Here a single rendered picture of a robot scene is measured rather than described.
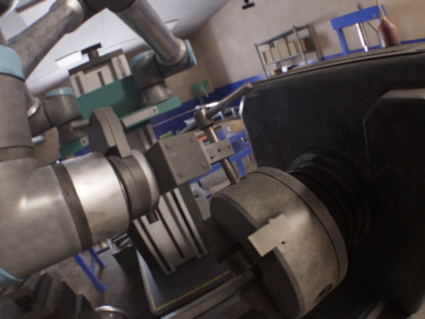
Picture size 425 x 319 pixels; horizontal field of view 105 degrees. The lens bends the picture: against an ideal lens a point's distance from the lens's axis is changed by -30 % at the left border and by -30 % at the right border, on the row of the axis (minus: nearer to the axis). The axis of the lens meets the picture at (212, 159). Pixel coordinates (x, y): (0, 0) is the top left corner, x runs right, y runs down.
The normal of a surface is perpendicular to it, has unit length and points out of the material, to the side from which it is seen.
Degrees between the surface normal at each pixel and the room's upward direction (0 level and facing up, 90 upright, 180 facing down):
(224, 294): 45
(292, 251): 55
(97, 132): 79
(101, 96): 90
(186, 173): 73
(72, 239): 115
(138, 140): 90
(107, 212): 98
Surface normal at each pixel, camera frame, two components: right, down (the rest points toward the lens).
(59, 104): 0.46, 0.10
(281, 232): 0.02, -0.59
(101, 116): 0.42, -0.66
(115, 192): 0.71, -0.14
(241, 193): -0.28, -0.87
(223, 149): 0.63, -0.34
